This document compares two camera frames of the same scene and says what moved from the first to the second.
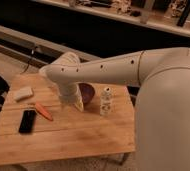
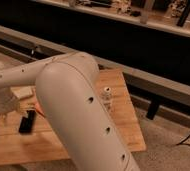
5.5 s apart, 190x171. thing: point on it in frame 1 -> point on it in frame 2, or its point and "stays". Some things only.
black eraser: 27,121 stays
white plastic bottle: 105,102 stays
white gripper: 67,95 -> 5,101
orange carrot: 41,109 stays
